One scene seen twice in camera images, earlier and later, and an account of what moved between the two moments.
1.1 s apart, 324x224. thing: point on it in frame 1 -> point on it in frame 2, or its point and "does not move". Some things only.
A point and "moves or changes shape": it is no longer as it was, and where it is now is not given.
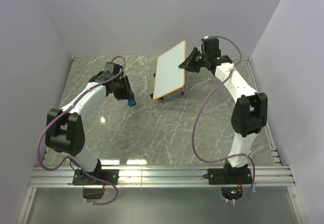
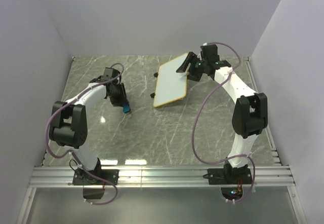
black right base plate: [229, 176] does not move
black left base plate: [110, 175] does not move
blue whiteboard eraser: [131, 102] -> [126, 108]
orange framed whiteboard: [169, 77] moves or changes shape
